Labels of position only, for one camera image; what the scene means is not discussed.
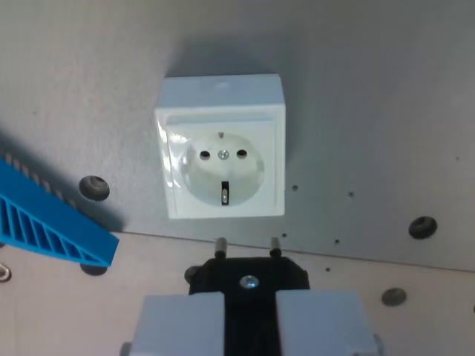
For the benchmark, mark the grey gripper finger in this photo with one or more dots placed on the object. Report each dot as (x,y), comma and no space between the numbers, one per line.
(178,326)
(319,322)

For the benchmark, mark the black two-pin power plug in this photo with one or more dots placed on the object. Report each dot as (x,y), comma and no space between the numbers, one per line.
(250,315)

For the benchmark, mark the silver socket head screw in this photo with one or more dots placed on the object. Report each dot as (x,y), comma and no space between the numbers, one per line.
(3,272)

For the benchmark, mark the blue ribbed plastic wedge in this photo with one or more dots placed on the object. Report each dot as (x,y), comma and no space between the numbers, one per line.
(44,226)

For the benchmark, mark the white wall socket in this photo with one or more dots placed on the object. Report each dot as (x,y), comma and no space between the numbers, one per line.
(222,167)

